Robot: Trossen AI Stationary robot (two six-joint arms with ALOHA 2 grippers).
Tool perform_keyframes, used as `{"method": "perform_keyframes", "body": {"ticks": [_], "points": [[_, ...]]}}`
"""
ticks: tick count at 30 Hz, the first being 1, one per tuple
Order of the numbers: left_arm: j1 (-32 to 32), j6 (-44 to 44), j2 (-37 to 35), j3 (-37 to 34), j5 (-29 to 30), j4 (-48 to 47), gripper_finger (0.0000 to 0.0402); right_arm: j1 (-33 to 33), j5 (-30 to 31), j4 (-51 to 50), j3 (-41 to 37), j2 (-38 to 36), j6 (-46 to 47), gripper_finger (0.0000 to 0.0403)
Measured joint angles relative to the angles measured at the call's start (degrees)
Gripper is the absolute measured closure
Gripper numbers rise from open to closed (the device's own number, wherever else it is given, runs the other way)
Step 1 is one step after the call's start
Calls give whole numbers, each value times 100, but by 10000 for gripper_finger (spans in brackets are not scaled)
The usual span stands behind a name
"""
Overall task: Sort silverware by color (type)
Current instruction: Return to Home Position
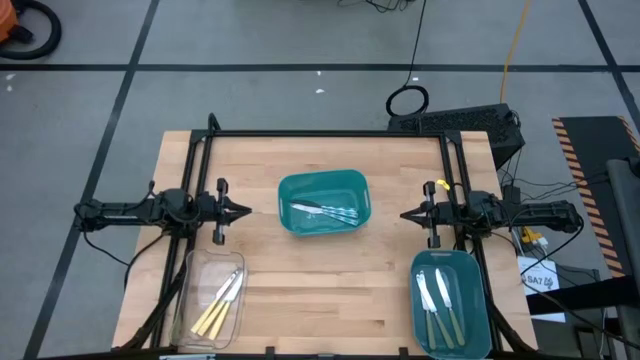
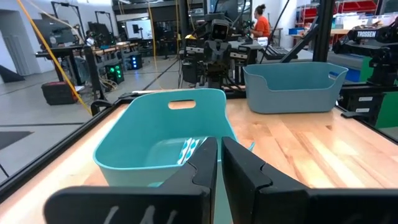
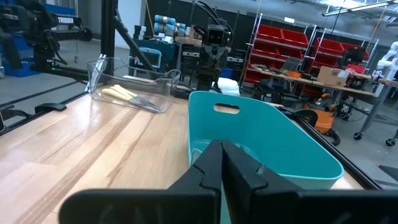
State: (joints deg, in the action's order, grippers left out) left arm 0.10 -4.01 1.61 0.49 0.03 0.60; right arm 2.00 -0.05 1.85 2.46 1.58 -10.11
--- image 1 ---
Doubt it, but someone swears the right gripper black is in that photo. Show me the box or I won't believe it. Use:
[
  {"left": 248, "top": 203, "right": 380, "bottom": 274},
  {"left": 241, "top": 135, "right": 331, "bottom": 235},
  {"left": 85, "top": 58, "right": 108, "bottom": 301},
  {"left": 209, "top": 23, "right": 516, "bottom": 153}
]
[{"left": 399, "top": 180, "right": 469, "bottom": 250}]

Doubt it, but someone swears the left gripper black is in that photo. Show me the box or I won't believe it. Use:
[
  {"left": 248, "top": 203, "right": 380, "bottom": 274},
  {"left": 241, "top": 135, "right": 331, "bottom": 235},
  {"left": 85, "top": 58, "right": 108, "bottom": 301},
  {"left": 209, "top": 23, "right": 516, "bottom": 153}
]
[{"left": 197, "top": 178, "right": 253, "bottom": 245}]

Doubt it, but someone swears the blue striped handle knife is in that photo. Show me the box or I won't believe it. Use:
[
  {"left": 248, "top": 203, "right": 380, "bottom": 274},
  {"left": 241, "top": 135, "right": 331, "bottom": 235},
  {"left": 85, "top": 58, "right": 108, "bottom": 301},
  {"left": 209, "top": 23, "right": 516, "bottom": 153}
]
[
  {"left": 291, "top": 198, "right": 360, "bottom": 219},
  {"left": 299, "top": 205, "right": 362, "bottom": 227},
  {"left": 290, "top": 202, "right": 361, "bottom": 224}
]

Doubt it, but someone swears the green handled table knife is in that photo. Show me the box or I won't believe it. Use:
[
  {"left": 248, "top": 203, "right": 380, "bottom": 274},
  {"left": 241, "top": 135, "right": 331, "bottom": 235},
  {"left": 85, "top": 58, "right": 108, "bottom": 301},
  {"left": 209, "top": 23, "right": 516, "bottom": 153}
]
[
  {"left": 417, "top": 271, "right": 456, "bottom": 350},
  {"left": 434, "top": 268, "right": 466, "bottom": 347},
  {"left": 415, "top": 273, "right": 438, "bottom": 351}
]

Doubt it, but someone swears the clear plastic container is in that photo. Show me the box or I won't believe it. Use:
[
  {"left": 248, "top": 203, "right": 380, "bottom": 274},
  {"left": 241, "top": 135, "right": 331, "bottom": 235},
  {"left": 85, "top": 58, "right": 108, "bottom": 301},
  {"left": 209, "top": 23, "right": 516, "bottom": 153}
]
[{"left": 169, "top": 248, "right": 249, "bottom": 350}]

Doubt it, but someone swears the bright teal plastic bin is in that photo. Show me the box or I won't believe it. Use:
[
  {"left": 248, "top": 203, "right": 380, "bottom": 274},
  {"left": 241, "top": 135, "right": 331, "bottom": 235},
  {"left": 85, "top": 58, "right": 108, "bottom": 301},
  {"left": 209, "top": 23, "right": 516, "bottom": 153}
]
[{"left": 277, "top": 168, "right": 372, "bottom": 237}]

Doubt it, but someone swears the dark teal plastic bin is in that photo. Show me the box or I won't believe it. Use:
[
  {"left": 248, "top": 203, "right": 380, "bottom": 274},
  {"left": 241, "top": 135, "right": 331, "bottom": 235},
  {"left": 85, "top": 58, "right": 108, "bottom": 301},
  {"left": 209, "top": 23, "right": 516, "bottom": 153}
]
[{"left": 409, "top": 248, "right": 494, "bottom": 360}]

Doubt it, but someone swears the black computer case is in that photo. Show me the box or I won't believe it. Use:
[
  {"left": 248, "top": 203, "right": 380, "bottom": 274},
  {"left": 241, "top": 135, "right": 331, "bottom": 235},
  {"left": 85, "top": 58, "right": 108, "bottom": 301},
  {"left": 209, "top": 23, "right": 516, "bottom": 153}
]
[{"left": 388, "top": 103, "right": 526, "bottom": 169}]

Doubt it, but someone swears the yellow plug cluster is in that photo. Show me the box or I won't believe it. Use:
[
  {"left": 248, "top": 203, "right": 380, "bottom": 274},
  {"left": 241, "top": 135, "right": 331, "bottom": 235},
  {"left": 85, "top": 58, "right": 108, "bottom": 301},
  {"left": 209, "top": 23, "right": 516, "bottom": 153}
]
[{"left": 519, "top": 227, "right": 550, "bottom": 251}]

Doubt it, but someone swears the white paper label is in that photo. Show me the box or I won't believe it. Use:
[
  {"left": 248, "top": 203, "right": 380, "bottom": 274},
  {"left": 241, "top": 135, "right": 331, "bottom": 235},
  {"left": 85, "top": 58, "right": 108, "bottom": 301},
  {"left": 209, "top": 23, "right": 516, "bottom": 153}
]
[{"left": 517, "top": 255, "right": 567, "bottom": 324}]

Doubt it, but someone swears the black hazard striped mat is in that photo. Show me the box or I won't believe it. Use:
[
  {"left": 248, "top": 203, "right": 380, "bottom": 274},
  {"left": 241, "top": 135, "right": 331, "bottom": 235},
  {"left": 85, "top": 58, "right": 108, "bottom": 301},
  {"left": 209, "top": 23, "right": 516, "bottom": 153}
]
[{"left": 551, "top": 115, "right": 640, "bottom": 279}]

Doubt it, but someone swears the black crossbar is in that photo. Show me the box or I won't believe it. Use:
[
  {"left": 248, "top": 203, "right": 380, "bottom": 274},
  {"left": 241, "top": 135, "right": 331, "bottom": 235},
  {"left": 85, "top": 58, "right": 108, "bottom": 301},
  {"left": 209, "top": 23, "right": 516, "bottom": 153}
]
[{"left": 524, "top": 288, "right": 640, "bottom": 317}]

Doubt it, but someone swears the orange vacuum cleaner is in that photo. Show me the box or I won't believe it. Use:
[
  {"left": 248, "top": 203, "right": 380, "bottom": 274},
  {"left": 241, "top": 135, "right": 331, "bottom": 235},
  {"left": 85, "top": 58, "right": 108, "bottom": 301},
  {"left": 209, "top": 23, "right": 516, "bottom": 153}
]
[{"left": 0, "top": 0, "right": 20, "bottom": 44}]

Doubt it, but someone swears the black coiled cable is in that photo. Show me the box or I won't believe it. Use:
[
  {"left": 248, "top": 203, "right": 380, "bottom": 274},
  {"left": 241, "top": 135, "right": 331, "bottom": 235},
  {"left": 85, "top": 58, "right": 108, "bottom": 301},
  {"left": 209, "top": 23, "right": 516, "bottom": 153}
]
[{"left": 384, "top": 0, "right": 431, "bottom": 117}]

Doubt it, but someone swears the black metal table frame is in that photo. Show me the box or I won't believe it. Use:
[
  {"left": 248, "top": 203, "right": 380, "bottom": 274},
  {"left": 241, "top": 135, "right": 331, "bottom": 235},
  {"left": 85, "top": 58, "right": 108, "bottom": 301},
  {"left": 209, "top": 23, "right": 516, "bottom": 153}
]
[{"left": 117, "top": 112, "right": 539, "bottom": 360}]

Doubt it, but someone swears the yellow cable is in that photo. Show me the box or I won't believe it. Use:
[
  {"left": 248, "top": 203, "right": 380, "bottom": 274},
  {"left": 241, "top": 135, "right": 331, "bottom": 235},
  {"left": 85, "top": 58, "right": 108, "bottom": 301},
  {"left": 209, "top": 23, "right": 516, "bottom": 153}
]
[{"left": 499, "top": 0, "right": 532, "bottom": 104}]

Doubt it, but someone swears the black cable bundle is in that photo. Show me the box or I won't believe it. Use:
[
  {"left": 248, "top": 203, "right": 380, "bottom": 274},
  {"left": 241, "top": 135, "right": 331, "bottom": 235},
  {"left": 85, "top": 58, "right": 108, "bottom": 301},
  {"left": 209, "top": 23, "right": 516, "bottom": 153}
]
[{"left": 337, "top": 0, "right": 416, "bottom": 14}]

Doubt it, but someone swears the black vacuum hose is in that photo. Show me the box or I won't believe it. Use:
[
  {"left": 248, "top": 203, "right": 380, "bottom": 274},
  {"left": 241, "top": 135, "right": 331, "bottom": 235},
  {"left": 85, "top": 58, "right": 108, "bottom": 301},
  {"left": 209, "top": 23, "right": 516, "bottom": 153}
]
[{"left": 0, "top": 0, "right": 63, "bottom": 61}]

